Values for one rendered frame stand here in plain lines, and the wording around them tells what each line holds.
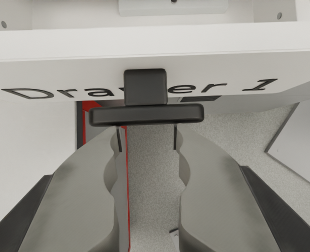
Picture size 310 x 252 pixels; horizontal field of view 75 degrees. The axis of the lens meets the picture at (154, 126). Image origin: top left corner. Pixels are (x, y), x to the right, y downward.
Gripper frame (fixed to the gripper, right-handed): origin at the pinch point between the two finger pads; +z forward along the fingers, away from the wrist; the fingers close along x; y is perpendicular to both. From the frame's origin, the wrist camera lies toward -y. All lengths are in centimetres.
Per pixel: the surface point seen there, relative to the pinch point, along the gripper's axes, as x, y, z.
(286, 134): 68, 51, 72
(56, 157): -12.5, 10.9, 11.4
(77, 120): -10.0, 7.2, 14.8
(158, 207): 2, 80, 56
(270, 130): 62, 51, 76
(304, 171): 76, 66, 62
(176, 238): 10, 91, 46
